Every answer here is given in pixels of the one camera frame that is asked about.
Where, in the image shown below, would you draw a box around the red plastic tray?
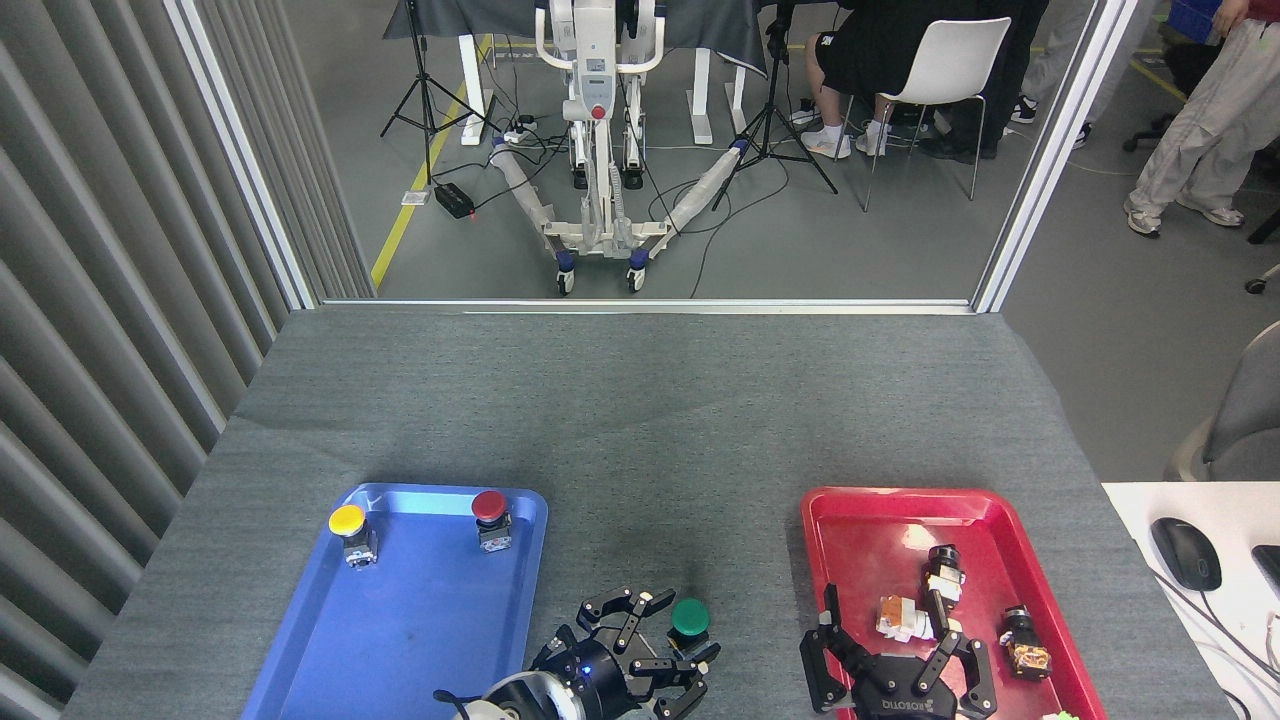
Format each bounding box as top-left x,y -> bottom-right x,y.
800,486 -> 1109,720

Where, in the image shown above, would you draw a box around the black mouse cable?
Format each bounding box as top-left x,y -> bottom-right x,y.
1150,570 -> 1280,686

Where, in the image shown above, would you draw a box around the white table leg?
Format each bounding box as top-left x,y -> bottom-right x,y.
684,47 -> 714,147
457,34 -> 497,147

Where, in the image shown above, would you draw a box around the yellow push button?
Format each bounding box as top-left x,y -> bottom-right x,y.
329,504 -> 378,570

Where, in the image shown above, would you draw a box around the person's legs in grey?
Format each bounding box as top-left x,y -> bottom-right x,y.
1009,0 -> 1161,151

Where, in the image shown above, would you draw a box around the black and white switch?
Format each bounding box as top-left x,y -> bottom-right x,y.
924,545 -> 967,605

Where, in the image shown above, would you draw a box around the standing person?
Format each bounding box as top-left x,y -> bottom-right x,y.
1122,0 -> 1280,239

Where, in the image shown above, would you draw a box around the black and orange switch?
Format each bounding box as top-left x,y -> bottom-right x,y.
999,605 -> 1054,682

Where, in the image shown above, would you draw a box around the white stand on wheels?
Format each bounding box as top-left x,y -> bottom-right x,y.
488,0 -> 751,297

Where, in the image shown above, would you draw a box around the black office chair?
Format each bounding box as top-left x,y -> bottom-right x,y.
1121,38 -> 1217,155

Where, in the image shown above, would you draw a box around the black chair base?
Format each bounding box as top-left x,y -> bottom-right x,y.
1244,205 -> 1280,297

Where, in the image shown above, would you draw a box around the white desk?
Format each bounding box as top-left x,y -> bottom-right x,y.
1100,481 -> 1280,720

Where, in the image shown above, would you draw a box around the blue plastic tray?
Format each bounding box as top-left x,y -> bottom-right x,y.
240,483 -> 549,720

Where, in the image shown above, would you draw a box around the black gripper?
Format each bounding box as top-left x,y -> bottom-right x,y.
528,586 -> 723,720
799,584 -> 1000,720

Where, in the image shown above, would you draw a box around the silver rail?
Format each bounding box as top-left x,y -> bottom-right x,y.
318,296 -> 977,317

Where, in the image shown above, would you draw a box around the grey chair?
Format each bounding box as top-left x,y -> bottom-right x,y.
1164,320 -> 1280,484

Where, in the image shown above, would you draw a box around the silver post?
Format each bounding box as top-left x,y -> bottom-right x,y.
971,0 -> 1142,314

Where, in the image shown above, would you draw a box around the green push button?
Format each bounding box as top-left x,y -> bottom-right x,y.
667,598 -> 714,662

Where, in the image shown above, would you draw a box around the black tripod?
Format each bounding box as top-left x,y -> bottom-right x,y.
712,8 -> 839,212
380,0 -> 501,187

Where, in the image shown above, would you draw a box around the red push button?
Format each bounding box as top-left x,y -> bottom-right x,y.
471,490 -> 513,553

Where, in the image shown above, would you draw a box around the orange and white switch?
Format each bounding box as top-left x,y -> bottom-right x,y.
876,595 -> 942,644

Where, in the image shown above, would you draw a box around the white chair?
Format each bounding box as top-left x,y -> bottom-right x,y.
838,17 -> 1013,214

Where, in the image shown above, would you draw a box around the blue bin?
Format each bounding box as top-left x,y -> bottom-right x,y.
1167,0 -> 1227,47

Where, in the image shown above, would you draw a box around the grey table cloth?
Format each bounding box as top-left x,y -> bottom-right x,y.
60,308 -> 1236,720

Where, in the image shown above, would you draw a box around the seated person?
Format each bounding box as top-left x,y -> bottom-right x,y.
790,0 -> 1051,163

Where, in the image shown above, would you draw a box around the black computer mouse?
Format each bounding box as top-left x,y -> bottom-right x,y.
1149,516 -> 1224,594

